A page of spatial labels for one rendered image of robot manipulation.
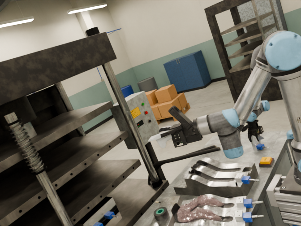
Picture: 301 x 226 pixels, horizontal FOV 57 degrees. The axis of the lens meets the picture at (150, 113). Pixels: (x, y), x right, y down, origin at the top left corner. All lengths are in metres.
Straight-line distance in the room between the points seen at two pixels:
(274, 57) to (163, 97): 5.73
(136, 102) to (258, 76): 1.33
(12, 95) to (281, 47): 1.24
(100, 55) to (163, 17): 7.61
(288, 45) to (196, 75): 7.70
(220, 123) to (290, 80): 0.28
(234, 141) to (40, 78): 1.08
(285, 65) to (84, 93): 8.45
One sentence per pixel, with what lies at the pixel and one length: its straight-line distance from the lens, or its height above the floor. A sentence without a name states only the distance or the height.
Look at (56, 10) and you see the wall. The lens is 9.60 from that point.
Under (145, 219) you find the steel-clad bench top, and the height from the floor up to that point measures 0.80.
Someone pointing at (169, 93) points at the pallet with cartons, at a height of 0.61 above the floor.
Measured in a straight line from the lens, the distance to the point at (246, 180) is 1.72.
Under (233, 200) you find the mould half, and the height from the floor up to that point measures 0.86.
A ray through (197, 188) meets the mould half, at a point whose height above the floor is 0.86.
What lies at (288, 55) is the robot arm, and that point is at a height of 1.61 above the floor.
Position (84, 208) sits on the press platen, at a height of 1.03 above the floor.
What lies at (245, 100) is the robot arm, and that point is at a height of 1.46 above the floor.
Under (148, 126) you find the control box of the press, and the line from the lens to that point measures 2.35.
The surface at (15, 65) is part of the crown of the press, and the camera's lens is 1.61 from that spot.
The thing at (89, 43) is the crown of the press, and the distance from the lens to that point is 1.90.
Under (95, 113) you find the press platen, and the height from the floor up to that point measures 1.52.
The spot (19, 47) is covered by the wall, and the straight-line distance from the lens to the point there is 8.59.
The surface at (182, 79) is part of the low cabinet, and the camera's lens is 8.93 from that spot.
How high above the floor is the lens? 1.80
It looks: 13 degrees down
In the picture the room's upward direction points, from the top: 22 degrees counter-clockwise
